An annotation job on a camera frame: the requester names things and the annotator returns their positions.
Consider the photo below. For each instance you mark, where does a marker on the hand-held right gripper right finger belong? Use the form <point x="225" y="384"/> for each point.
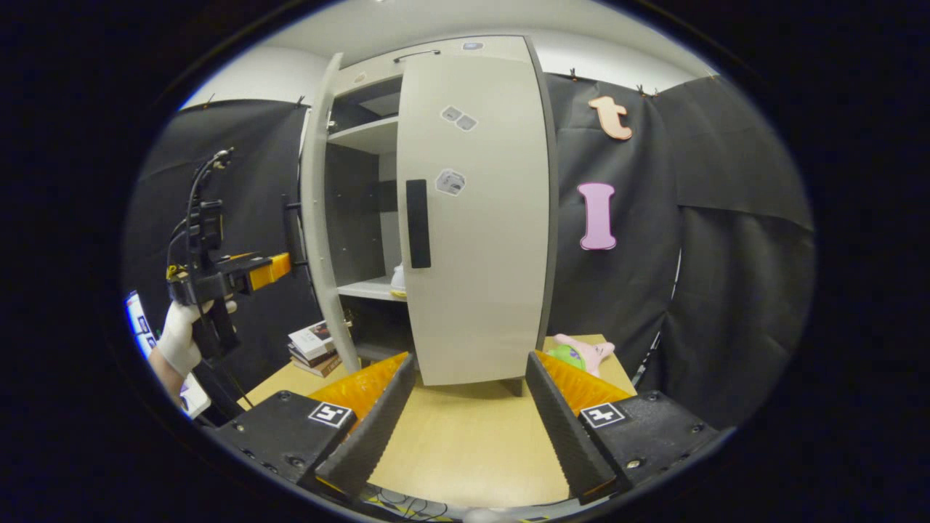
<point x="567" y="436"/>

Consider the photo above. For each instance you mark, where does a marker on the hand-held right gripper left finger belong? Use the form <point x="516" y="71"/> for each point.
<point x="378" y="428"/>

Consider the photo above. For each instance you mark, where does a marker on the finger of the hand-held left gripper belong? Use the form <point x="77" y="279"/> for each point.
<point x="269" y="270"/>
<point x="240" y="256"/>

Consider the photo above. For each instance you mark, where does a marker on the grey cabinet door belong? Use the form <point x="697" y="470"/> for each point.
<point x="320" y="218"/>
<point x="494" y="254"/>

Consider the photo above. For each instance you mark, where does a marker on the white shoe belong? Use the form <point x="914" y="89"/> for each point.
<point x="399" y="282"/>

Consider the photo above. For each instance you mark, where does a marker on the grey shoe cabinet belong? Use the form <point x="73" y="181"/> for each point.
<point x="367" y="134"/>

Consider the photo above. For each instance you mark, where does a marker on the beige cabinet drawer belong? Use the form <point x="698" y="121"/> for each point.
<point x="370" y="73"/>

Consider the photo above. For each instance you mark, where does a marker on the white blue printed board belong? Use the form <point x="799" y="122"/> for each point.
<point x="142" y="327"/>

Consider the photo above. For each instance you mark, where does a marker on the brown book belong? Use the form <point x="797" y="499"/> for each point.
<point x="323" y="369"/>

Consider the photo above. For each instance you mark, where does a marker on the white book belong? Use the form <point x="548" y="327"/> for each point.
<point x="312" y="340"/>

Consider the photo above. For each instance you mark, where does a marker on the pink green plush toy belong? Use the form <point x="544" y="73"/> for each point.
<point x="592" y="352"/>

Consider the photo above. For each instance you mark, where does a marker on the dark book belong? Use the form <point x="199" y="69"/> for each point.
<point x="305" y="357"/>

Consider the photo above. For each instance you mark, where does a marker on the black backdrop cloth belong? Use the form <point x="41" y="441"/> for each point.
<point x="726" y="290"/>

